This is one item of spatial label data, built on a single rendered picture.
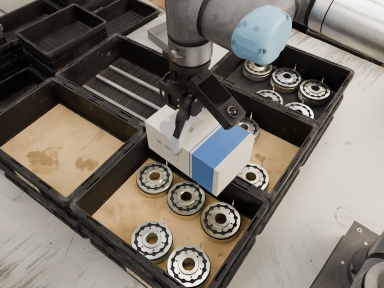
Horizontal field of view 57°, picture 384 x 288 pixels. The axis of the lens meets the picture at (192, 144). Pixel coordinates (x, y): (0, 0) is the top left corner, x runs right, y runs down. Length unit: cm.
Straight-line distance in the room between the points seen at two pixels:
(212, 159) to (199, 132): 7
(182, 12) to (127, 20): 198
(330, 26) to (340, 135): 87
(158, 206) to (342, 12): 66
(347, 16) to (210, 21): 19
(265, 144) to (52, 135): 67
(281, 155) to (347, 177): 28
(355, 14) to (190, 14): 22
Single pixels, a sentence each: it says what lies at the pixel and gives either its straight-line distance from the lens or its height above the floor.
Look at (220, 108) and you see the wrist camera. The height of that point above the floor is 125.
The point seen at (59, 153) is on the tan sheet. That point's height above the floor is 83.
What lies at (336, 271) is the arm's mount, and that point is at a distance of 100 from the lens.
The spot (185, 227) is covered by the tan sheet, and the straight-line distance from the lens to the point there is 95.
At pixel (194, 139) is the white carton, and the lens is 71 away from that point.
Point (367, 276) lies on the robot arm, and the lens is 75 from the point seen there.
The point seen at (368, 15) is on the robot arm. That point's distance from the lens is 55.
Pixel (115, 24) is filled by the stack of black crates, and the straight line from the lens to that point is 248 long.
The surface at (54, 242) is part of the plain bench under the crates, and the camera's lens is 115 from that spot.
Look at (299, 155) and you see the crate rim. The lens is 99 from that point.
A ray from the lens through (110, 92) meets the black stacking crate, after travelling 129.
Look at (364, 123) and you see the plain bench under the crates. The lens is 148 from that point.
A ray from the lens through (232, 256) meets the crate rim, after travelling 81.
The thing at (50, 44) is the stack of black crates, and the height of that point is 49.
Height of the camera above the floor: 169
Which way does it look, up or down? 51 degrees down
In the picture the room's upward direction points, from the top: straight up
